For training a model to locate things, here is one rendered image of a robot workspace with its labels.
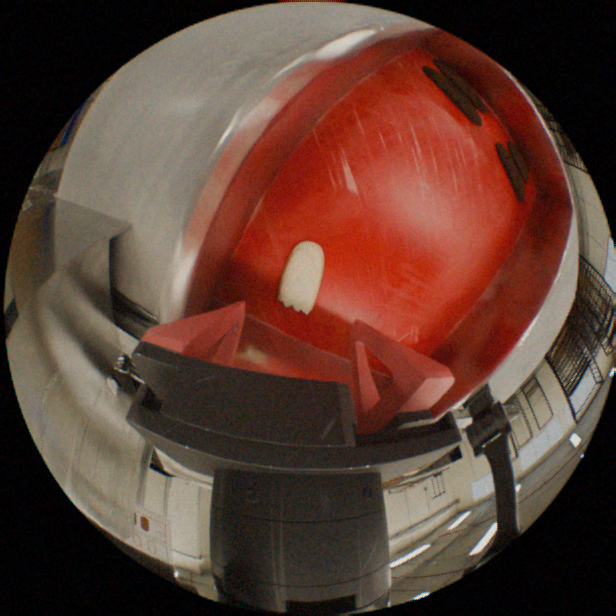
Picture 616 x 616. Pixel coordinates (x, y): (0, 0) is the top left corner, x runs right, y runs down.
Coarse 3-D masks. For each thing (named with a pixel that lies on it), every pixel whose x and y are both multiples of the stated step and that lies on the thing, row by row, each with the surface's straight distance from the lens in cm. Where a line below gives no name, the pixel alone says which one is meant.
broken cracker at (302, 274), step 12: (300, 252) 18; (312, 252) 18; (288, 264) 19; (300, 264) 18; (312, 264) 18; (288, 276) 19; (300, 276) 19; (312, 276) 19; (288, 288) 19; (300, 288) 19; (312, 288) 19; (288, 300) 20; (300, 300) 20; (312, 300) 20
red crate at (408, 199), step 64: (384, 64) 26; (320, 128) 19; (384, 128) 21; (448, 128) 25; (320, 192) 18; (384, 192) 19; (448, 192) 23; (512, 192) 34; (256, 256) 20; (384, 256) 20; (448, 256) 24; (256, 320) 23; (320, 320) 22; (384, 320) 24; (448, 320) 30
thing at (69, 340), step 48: (48, 240) 30; (96, 240) 24; (48, 288) 21; (96, 288) 26; (48, 336) 23; (96, 336) 29; (48, 384) 25; (96, 384) 33; (48, 432) 28; (96, 432) 37; (96, 480) 41
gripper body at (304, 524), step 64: (192, 448) 5; (256, 448) 5; (320, 448) 5; (384, 448) 5; (448, 448) 7; (256, 512) 5; (320, 512) 5; (384, 512) 7; (256, 576) 6; (320, 576) 6; (384, 576) 7
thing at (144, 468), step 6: (150, 444) 113; (144, 450) 113; (150, 450) 112; (144, 456) 112; (150, 456) 112; (144, 462) 112; (144, 468) 112; (144, 474) 112; (138, 480) 113; (144, 480) 112; (138, 486) 113; (144, 486) 113; (138, 492) 114; (144, 492) 114; (138, 498) 114; (144, 498) 117; (138, 504) 115
